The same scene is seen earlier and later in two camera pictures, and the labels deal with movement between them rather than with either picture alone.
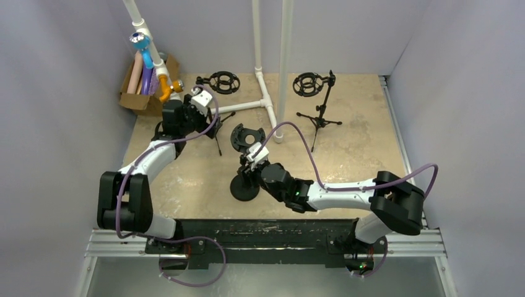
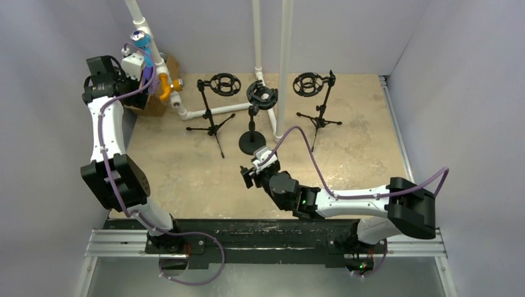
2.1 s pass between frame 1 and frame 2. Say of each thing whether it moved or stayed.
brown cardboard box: stayed
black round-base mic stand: moved
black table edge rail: stayed
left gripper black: moved
